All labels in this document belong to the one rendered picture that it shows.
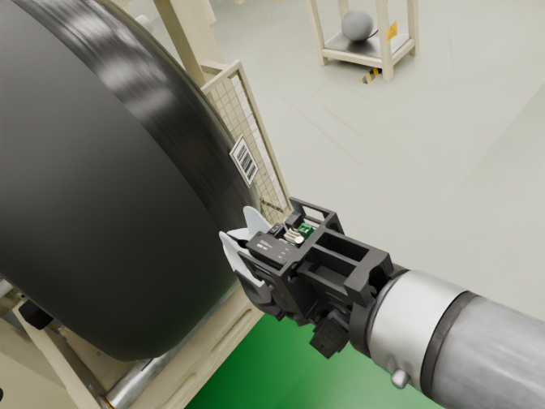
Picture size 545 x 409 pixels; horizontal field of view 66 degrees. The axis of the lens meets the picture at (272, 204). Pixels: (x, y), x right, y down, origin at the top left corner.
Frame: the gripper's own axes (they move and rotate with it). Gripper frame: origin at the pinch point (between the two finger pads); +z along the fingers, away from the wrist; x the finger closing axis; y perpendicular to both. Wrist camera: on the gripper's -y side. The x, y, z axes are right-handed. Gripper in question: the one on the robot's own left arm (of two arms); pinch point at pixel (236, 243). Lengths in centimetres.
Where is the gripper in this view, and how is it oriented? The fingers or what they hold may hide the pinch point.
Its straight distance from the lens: 46.3
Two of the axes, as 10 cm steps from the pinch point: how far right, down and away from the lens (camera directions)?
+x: -6.4, 6.7, -3.8
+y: -3.6, -7.0, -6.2
